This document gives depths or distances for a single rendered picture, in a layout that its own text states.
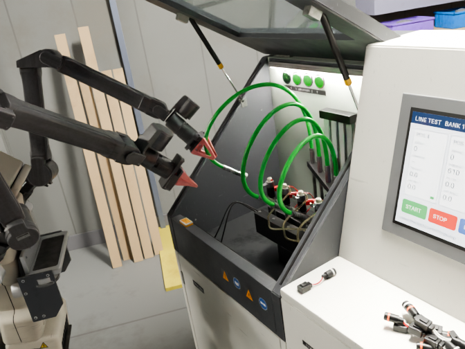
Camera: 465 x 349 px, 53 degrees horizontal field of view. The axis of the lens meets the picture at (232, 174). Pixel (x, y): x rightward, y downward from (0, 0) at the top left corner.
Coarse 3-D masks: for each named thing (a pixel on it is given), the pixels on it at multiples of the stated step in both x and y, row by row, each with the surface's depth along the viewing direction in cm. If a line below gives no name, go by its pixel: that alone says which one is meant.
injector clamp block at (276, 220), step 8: (256, 216) 165; (264, 216) 162; (272, 216) 161; (280, 216) 163; (256, 224) 167; (264, 224) 162; (272, 224) 157; (280, 224) 155; (288, 224) 154; (296, 224) 156; (264, 232) 164; (272, 232) 159; (280, 232) 155; (288, 232) 151; (296, 232) 149; (304, 232) 148; (272, 240) 161; (280, 240) 156; (288, 240) 152; (280, 248) 158; (288, 248) 154; (280, 256) 160; (288, 256) 156
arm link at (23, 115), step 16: (0, 96) 100; (0, 112) 94; (16, 112) 98; (32, 112) 101; (48, 112) 106; (0, 128) 96; (32, 128) 103; (48, 128) 105; (64, 128) 108; (80, 128) 111; (96, 128) 116; (80, 144) 113; (96, 144) 116; (112, 144) 118; (128, 144) 121
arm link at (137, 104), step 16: (48, 64) 146; (64, 64) 149; (80, 64) 150; (80, 80) 151; (96, 80) 152; (112, 80) 152; (112, 96) 154; (128, 96) 153; (144, 96) 153; (144, 112) 155
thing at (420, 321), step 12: (408, 312) 105; (396, 324) 103; (408, 324) 103; (420, 324) 99; (432, 324) 98; (420, 336) 99; (432, 336) 97; (444, 336) 98; (456, 336) 97; (420, 348) 97; (432, 348) 96; (444, 348) 95; (456, 348) 93
